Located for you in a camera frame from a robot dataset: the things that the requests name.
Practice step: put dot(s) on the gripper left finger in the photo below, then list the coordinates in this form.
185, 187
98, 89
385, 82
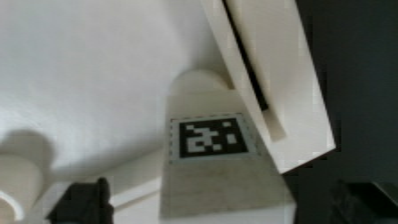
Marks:
83, 207

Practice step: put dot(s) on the white square table top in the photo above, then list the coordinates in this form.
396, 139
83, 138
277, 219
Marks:
92, 54

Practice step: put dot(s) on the white table leg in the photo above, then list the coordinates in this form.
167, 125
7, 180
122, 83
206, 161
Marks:
222, 187

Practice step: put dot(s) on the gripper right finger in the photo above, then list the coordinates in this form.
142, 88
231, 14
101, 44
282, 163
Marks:
364, 203

